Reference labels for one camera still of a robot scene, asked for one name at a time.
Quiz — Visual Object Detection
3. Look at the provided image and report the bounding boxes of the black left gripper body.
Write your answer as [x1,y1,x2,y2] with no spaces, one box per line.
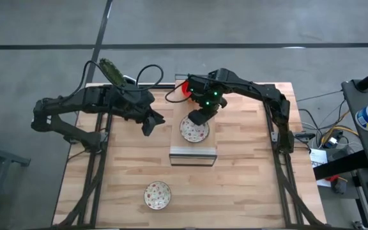
[118,88,160,121]

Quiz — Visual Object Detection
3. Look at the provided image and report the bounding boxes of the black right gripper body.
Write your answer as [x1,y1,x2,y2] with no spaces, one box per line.
[188,75,228,111]

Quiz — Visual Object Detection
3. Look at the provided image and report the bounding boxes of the green bowl floral inside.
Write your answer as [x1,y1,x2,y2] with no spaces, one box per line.
[143,181,173,211]
[179,115,210,144]

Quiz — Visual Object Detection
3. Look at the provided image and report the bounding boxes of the red round dish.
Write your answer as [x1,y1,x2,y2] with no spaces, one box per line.
[181,80,192,98]

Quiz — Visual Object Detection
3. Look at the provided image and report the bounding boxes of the wooden block stand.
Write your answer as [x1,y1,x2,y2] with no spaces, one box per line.
[169,73,219,167]

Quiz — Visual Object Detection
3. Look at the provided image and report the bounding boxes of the green cactus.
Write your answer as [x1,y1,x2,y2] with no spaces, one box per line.
[98,57,128,88]

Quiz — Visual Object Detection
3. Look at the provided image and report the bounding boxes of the white paper sheet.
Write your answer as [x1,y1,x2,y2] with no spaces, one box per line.
[309,148,332,188]

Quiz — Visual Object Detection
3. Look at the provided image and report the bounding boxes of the small red grey tool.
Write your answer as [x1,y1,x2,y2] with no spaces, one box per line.
[326,174,349,195]

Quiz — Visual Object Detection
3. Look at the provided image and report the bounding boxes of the grey metal cart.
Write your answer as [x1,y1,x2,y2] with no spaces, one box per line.
[313,79,368,230]

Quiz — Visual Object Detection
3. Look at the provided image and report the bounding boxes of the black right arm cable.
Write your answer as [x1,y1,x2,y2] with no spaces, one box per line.
[164,88,192,104]

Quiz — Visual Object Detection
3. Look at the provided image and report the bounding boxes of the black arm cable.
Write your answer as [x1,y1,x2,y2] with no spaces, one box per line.
[164,88,192,104]
[74,59,165,96]

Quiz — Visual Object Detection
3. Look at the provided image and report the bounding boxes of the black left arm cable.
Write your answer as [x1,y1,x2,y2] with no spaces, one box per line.
[74,59,165,96]

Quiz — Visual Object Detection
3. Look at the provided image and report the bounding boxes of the bundle of floor cables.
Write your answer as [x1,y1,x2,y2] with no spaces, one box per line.
[295,89,364,151]

